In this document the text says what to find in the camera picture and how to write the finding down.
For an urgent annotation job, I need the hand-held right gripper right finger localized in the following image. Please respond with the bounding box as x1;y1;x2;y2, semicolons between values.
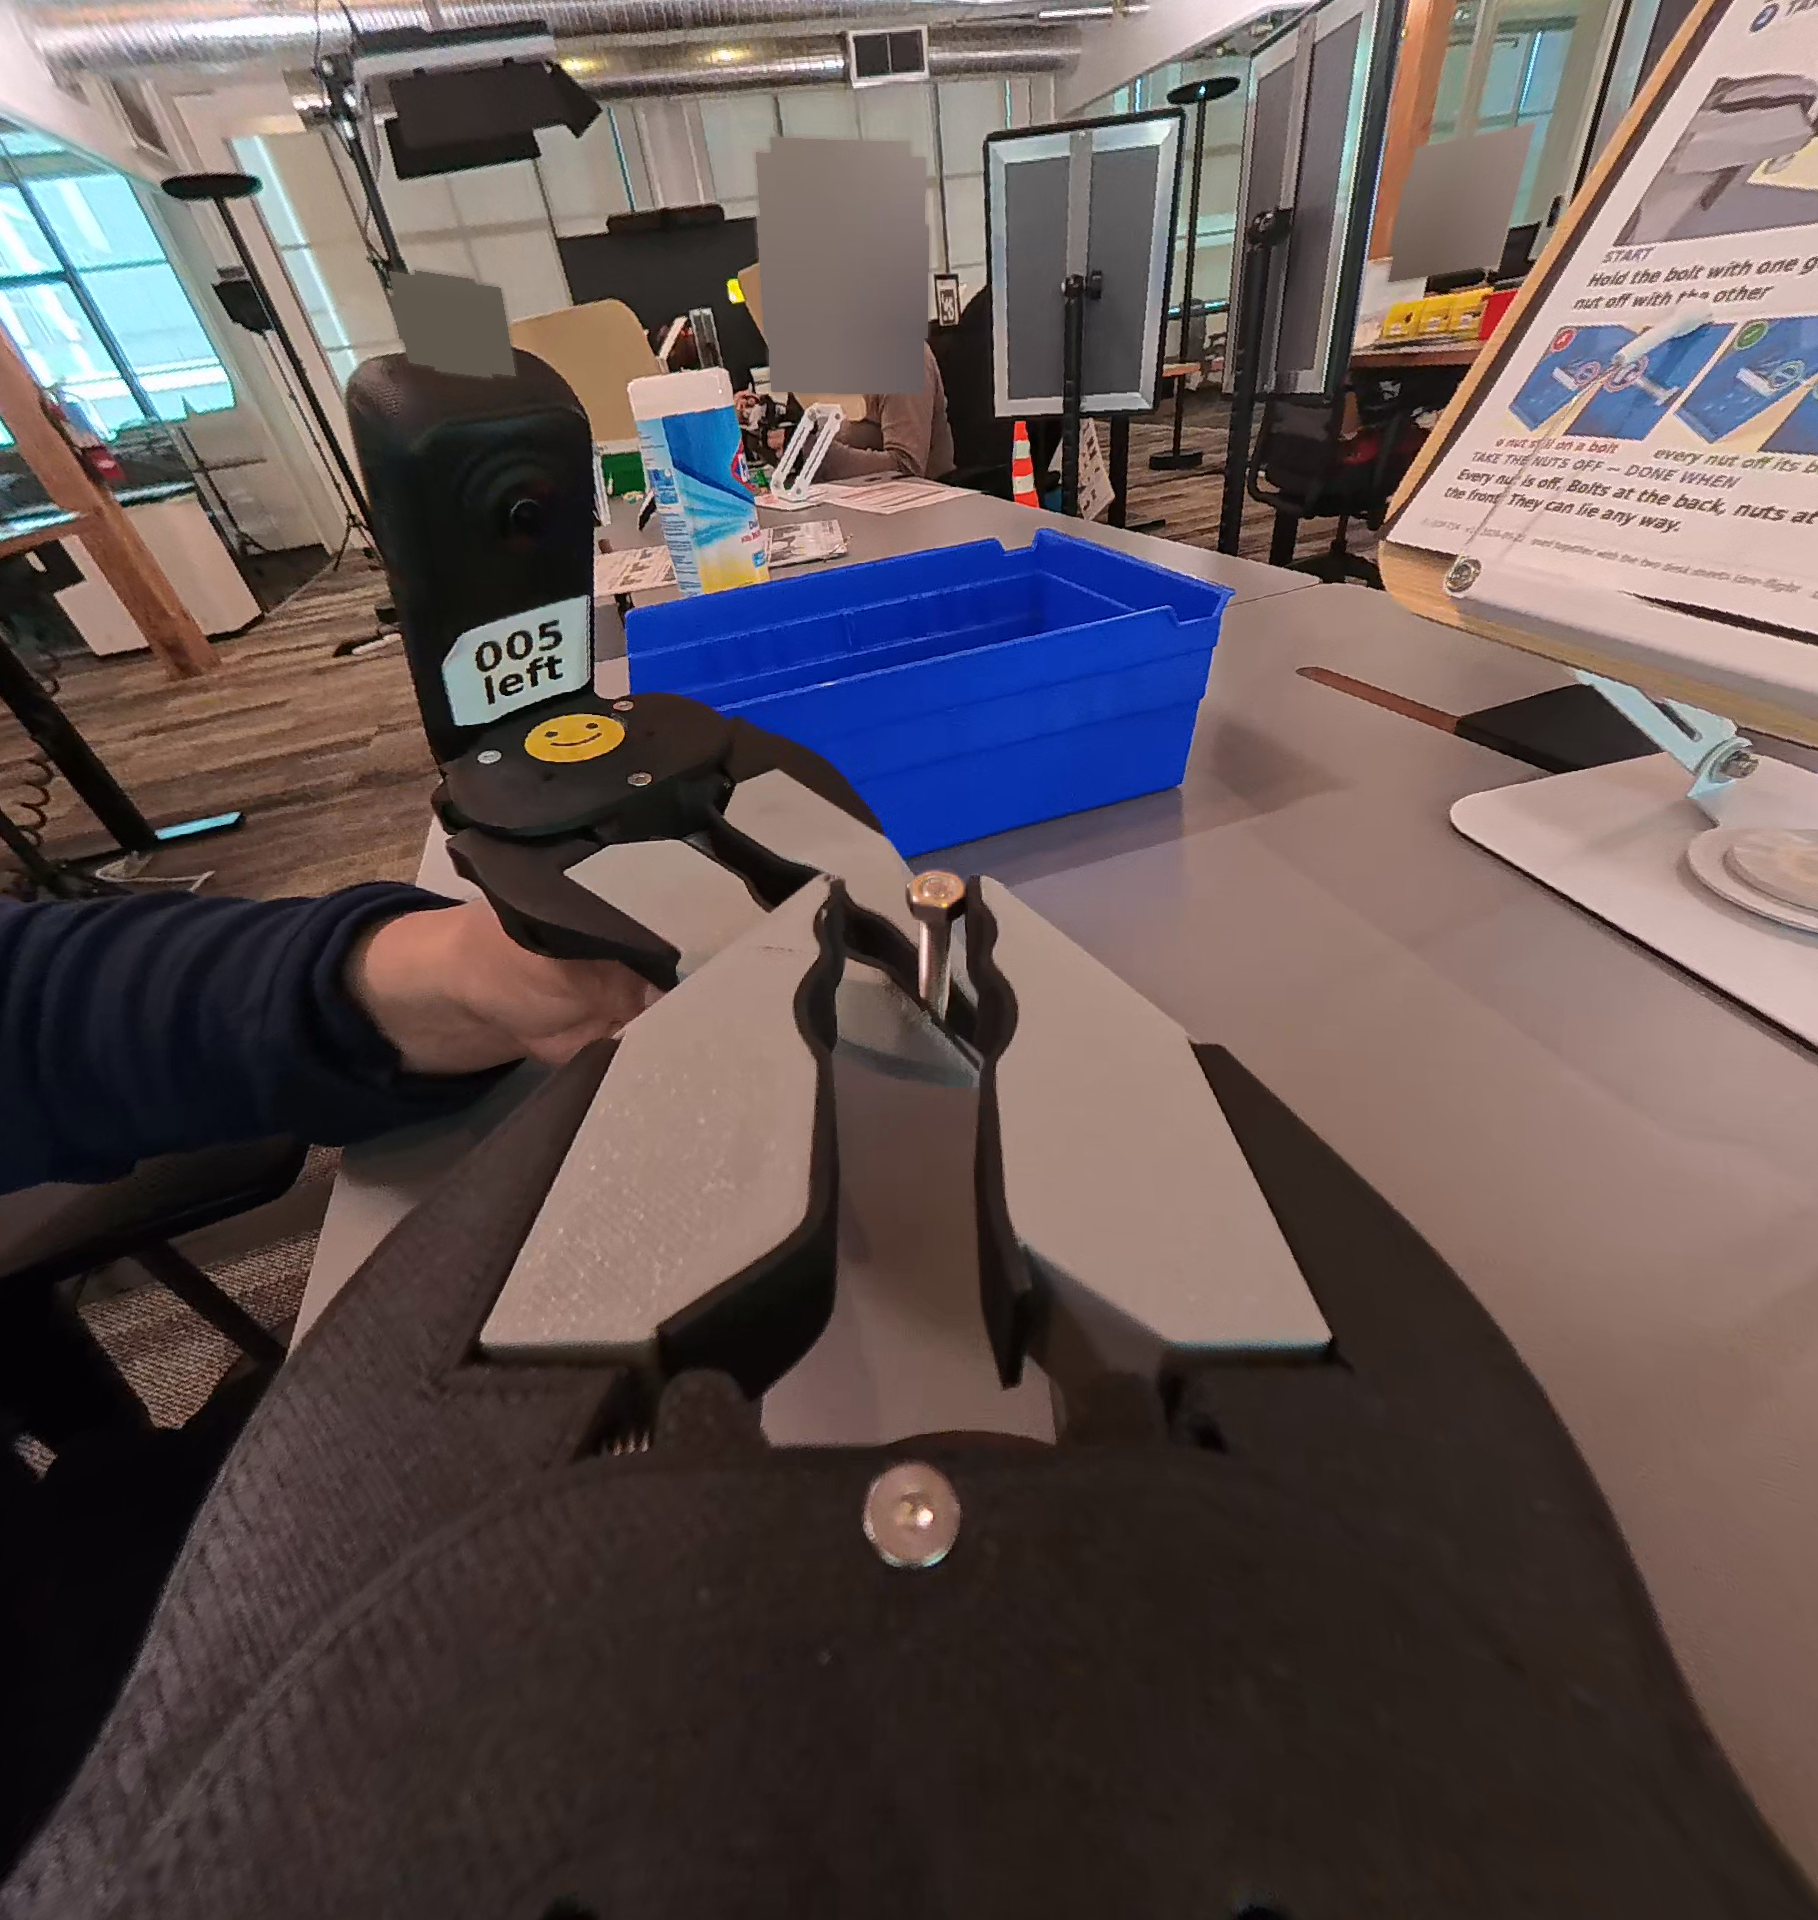
972;874;1338;1393

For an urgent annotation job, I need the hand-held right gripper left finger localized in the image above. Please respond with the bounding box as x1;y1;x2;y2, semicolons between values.
475;874;850;1398

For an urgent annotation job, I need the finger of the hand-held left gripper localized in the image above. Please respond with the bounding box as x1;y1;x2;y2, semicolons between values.
568;838;987;1085
701;762;931;985

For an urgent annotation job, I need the blue plastic bin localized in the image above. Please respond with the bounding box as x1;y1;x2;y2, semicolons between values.
624;528;1235;861

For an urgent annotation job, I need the steel hex bolt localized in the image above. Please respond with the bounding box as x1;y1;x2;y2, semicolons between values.
912;905;986;1041

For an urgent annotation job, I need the person's left forearm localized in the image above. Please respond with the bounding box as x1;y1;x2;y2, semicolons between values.
0;882;459;1215

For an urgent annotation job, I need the person's left hand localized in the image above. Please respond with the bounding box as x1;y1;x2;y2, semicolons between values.
345;899;666;1077

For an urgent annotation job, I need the tan chair back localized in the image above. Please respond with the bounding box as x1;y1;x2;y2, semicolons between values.
506;298;664;453

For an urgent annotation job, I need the disinfecting wipes canister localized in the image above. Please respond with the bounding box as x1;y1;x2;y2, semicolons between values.
626;368;773;598

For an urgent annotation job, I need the white cabinet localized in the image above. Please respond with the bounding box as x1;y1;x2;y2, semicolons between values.
49;488;268;658

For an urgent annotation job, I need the black monitor screen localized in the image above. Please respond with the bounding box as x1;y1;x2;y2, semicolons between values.
554;215;759;354

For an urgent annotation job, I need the black studio light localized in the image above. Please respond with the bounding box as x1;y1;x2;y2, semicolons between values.
380;56;605;182

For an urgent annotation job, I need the black floor lamp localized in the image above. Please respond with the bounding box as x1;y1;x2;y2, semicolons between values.
1165;76;1247;470
158;172;392;662

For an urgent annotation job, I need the large window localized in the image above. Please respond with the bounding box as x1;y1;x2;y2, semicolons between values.
0;103;243;459

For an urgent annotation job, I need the black-legged desk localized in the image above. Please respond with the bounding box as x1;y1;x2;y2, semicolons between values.
0;517;245;890

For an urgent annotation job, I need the white board stand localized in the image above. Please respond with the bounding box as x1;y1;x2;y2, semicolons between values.
1448;667;1818;1079

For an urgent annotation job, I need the black office chair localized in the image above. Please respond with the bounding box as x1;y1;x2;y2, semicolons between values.
1245;393;1394;584

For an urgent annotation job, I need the framed grey panel on stand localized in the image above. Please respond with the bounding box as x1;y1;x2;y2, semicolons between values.
1229;0;1405;557
984;109;1185;528

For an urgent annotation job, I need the instruction sheet on stand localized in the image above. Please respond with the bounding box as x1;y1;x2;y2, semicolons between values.
1372;0;1818;754

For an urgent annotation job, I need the printed instruction sheet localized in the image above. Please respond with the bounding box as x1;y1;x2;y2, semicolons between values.
1388;0;1818;650

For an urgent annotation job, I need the white frame bracket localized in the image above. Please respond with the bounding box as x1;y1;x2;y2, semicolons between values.
769;401;846;503

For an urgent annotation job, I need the wooden post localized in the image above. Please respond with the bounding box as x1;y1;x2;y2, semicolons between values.
0;248;224;681

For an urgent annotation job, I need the silver air duct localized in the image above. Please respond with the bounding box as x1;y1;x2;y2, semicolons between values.
30;0;1150;99

